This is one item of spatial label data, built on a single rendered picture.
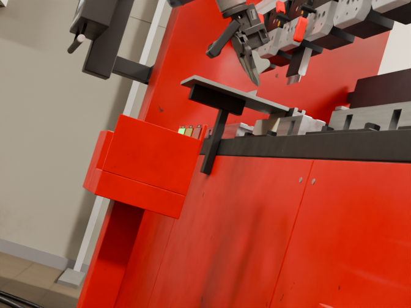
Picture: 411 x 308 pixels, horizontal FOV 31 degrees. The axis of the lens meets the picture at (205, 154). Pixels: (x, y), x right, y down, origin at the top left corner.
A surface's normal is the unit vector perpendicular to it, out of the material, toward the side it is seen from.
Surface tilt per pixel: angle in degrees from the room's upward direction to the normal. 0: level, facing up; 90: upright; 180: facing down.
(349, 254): 90
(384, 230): 90
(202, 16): 90
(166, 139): 90
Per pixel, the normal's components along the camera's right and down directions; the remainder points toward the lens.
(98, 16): 0.28, 0.03
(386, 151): -0.93, -0.30
